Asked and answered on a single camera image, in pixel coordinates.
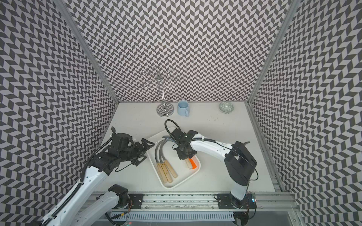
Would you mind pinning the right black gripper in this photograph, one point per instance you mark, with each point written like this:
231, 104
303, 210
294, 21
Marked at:
183, 157

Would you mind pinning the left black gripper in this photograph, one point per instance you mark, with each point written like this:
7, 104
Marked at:
145, 145

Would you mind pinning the orange handle sickle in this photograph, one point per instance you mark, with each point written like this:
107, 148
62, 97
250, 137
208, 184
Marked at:
192, 164

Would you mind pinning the white rectangular storage tray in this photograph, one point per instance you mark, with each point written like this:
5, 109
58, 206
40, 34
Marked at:
183, 172

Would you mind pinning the blue blade wooden sickle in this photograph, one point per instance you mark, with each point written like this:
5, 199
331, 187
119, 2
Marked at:
188, 163

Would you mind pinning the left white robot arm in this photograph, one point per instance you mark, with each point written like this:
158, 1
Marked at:
67, 212

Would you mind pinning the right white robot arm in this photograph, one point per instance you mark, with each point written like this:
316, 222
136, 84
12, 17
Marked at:
239, 162

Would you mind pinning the light blue mug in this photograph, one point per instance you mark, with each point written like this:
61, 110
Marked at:
183, 108

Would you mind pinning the chrome mug tree stand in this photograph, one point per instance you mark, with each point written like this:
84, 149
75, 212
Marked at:
161, 78

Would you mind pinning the green patterned small bowl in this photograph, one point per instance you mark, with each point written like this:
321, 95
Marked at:
226, 107

